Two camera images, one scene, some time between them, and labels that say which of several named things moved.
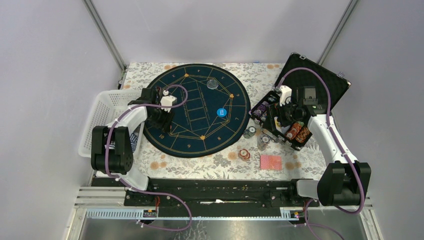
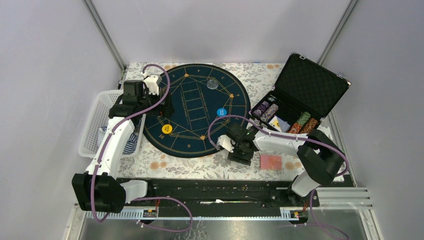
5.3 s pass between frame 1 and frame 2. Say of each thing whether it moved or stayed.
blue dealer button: stayed
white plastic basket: stayed
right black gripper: moved
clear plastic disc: stayed
